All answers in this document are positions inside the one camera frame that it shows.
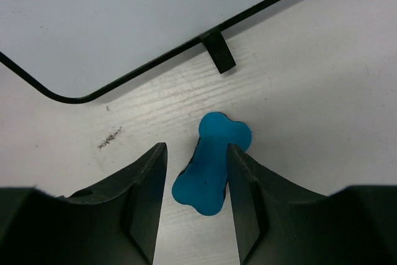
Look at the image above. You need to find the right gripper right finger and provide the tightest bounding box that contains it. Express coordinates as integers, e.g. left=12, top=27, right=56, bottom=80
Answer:
left=227, top=145, right=396, bottom=264

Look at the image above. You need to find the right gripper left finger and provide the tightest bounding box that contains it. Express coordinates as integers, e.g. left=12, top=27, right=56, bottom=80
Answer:
left=1, top=143, right=167, bottom=264

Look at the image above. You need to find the blue bone-shaped eraser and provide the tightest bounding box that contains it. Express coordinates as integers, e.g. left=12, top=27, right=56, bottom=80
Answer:
left=172, top=112, right=252, bottom=216

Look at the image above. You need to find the white whiteboard black frame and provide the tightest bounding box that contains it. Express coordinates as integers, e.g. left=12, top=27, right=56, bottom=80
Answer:
left=1, top=0, right=280, bottom=104

